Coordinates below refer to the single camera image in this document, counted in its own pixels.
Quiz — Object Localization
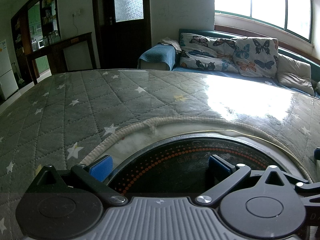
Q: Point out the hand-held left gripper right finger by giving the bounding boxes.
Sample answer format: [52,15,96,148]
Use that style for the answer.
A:
[196,154,301,207]

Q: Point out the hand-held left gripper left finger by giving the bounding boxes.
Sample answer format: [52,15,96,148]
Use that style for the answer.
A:
[25,154,128,206]

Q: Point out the black round induction cooktop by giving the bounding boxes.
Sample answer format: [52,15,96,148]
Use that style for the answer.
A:
[106,133,292,198]

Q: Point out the grey quilted star table cover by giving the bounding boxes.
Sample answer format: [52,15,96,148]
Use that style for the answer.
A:
[0,69,320,240]

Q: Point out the beige cushion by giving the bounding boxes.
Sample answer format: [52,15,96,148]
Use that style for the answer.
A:
[276,54,315,96]

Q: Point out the long butterfly print pillow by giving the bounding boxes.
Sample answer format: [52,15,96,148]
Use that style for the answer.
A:
[179,32,238,73]

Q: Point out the square butterfly print pillow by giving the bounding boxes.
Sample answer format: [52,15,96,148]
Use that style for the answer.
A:
[231,37,279,78]

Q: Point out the dark wooden glass door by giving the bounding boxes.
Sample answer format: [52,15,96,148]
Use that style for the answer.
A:
[92,0,152,69]

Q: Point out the teal sofa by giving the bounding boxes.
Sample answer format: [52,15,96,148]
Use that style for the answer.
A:
[137,28,320,99]

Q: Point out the dark wooden console table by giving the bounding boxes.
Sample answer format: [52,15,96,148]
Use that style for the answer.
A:
[26,32,97,84]

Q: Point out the beige towel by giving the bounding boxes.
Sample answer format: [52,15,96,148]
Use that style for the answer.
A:
[160,38,182,52]

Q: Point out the white refrigerator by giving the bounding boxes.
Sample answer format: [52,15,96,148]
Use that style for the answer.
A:
[0,39,19,100]

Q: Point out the dark wooden display cabinet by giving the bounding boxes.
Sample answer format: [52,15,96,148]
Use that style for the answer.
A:
[10,0,62,80]

